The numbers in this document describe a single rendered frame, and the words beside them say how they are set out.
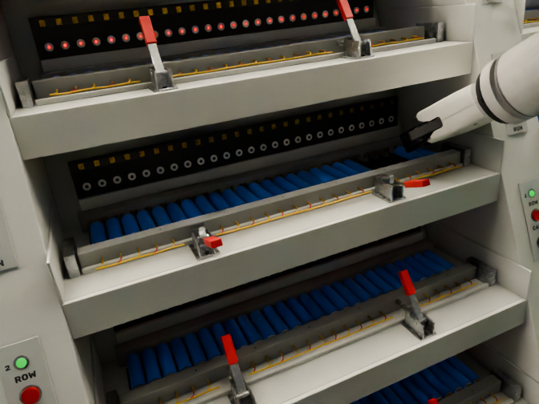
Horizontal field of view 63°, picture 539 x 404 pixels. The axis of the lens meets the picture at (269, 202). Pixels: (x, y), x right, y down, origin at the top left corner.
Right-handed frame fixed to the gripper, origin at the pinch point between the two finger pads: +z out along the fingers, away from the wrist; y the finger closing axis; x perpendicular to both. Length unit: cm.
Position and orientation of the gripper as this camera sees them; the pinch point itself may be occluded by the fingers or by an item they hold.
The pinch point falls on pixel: (421, 136)
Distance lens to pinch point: 73.2
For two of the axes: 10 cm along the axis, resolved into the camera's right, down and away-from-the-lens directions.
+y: -8.7, 3.1, -3.9
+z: -3.4, 2.1, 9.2
